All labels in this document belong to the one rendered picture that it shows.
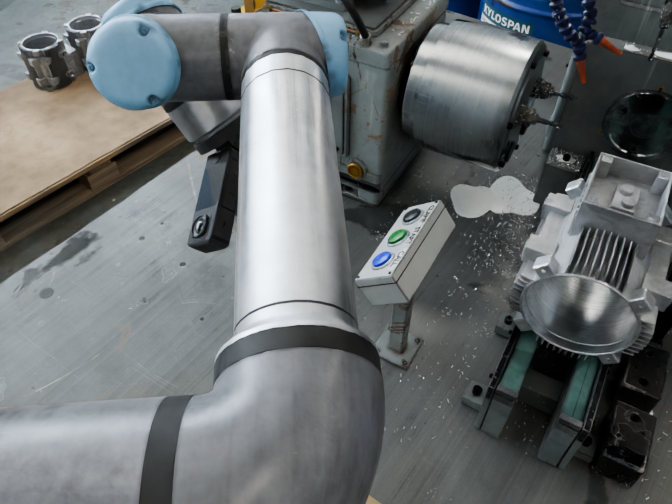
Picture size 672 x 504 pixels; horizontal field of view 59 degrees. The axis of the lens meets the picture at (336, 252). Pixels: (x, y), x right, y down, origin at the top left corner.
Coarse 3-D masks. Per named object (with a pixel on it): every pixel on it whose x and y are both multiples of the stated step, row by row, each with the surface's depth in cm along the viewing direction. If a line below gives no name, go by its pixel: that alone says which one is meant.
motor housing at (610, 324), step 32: (544, 224) 87; (576, 256) 79; (608, 256) 79; (512, 288) 85; (544, 288) 92; (576, 288) 95; (608, 288) 93; (544, 320) 89; (576, 320) 90; (608, 320) 88; (640, 320) 77; (576, 352) 87; (608, 352) 84
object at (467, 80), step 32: (448, 32) 106; (480, 32) 106; (512, 32) 107; (416, 64) 107; (448, 64) 104; (480, 64) 102; (512, 64) 101; (416, 96) 108; (448, 96) 104; (480, 96) 102; (512, 96) 100; (544, 96) 111; (416, 128) 111; (448, 128) 107; (480, 128) 104; (512, 128) 107; (480, 160) 110
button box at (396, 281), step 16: (432, 208) 86; (400, 224) 88; (416, 224) 85; (432, 224) 85; (448, 224) 88; (384, 240) 87; (416, 240) 82; (432, 240) 85; (400, 256) 80; (416, 256) 82; (432, 256) 84; (368, 272) 82; (384, 272) 79; (400, 272) 79; (416, 272) 81; (368, 288) 82; (384, 288) 80; (400, 288) 79; (416, 288) 81; (384, 304) 83
